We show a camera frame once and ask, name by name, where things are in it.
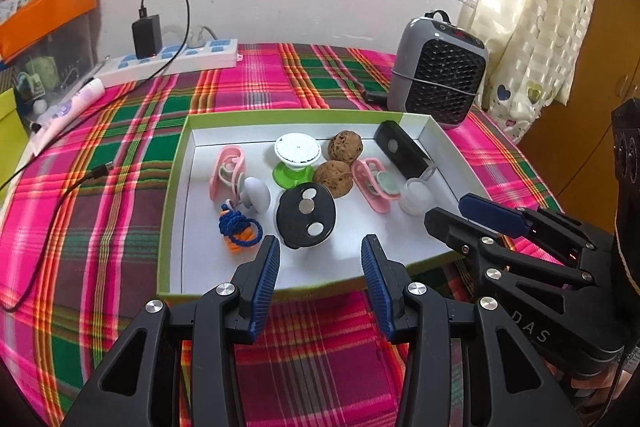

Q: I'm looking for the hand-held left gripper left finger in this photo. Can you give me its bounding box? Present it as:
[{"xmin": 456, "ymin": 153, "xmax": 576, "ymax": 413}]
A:
[{"xmin": 62, "ymin": 234, "xmax": 282, "ymax": 427}]

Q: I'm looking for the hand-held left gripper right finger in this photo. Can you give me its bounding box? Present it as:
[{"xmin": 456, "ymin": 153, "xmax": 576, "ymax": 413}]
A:
[{"xmin": 361, "ymin": 234, "xmax": 576, "ymax": 427}]

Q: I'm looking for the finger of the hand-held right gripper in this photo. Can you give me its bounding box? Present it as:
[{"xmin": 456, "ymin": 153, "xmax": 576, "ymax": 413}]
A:
[
  {"xmin": 424, "ymin": 207, "xmax": 598, "ymax": 295},
  {"xmin": 458, "ymin": 193, "xmax": 615, "ymax": 269}
]

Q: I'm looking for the small clear jar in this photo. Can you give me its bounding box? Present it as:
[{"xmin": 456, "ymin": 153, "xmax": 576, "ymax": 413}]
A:
[{"xmin": 398, "ymin": 169, "xmax": 436, "ymax": 217}]

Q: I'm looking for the green white cardboard box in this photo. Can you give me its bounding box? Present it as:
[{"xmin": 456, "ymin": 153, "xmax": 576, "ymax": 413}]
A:
[{"xmin": 156, "ymin": 109, "xmax": 493, "ymax": 303}]

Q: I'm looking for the pink clip with mint oval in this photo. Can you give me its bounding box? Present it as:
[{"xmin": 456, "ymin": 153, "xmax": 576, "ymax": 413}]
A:
[{"xmin": 351, "ymin": 158, "xmax": 403, "ymax": 212}]

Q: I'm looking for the black oval silver-dotted device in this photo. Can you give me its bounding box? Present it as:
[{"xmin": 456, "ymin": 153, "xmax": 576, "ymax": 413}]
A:
[{"xmin": 276, "ymin": 183, "xmax": 337, "ymax": 250}]

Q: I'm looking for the blue orange rope keychain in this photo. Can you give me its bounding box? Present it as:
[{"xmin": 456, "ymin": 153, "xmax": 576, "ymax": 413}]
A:
[{"xmin": 219, "ymin": 203, "xmax": 265, "ymax": 255}]

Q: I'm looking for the black bike light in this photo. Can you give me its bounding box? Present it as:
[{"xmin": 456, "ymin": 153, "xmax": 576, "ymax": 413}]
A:
[{"xmin": 374, "ymin": 121, "xmax": 436, "ymax": 180}]

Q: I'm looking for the white ball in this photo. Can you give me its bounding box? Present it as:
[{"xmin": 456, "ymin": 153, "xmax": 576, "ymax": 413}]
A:
[{"xmin": 241, "ymin": 177, "xmax": 272, "ymax": 212}]

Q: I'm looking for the brown walnut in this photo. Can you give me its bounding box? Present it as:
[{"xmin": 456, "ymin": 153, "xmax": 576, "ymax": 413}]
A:
[
  {"xmin": 313, "ymin": 160, "xmax": 355, "ymax": 198},
  {"xmin": 327, "ymin": 130, "xmax": 364, "ymax": 164}
]

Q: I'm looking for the pink clip with green hook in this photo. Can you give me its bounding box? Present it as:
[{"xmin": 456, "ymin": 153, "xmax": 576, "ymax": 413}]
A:
[{"xmin": 209, "ymin": 146, "xmax": 247, "ymax": 202}]

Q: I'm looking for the white green suction stand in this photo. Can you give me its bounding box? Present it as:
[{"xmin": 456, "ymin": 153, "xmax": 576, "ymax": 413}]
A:
[{"xmin": 272, "ymin": 133, "xmax": 322, "ymax": 188}]

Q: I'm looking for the brown wooden cabinet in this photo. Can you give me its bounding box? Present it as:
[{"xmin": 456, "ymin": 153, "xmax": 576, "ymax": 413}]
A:
[{"xmin": 515, "ymin": 0, "xmax": 640, "ymax": 228}]

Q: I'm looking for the grey fan heater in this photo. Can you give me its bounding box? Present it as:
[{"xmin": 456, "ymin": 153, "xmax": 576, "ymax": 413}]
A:
[{"xmin": 387, "ymin": 9, "xmax": 488, "ymax": 130}]

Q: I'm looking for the pink green plaid tablecloth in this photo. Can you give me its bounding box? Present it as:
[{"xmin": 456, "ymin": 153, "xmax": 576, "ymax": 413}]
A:
[{"xmin": 0, "ymin": 42, "xmax": 556, "ymax": 427}]

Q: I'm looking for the cream heart-print curtain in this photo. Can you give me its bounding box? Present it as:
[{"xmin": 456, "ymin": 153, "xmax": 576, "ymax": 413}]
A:
[{"xmin": 470, "ymin": 0, "xmax": 601, "ymax": 142}]

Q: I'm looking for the white blue power strip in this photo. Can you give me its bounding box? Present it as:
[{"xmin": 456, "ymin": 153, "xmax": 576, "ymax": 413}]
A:
[{"xmin": 97, "ymin": 38, "xmax": 240, "ymax": 86}]

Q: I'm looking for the pink white floral tube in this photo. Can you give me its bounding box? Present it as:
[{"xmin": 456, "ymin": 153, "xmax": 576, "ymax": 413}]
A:
[{"xmin": 30, "ymin": 77, "xmax": 106, "ymax": 156}]

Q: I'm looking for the black charger adapter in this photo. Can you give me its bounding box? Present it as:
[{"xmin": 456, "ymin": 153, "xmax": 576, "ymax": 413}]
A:
[{"xmin": 131, "ymin": 14, "xmax": 163, "ymax": 58}]

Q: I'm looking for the yellow-green box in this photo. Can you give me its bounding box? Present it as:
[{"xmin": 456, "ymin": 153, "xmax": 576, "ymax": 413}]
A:
[{"xmin": 0, "ymin": 88, "xmax": 32, "ymax": 202}]

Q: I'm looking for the clear bin with orange lid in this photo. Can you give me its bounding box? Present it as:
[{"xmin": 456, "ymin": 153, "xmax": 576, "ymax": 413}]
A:
[{"xmin": 0, "ymin": 0, "xmax": 98, "ymax": 108}]

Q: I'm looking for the black charger cable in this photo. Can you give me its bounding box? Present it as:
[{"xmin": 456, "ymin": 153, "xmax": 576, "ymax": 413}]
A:
[{"xmin": 0, "ymin": 0, "xmax": 192, "ymax": 313}]

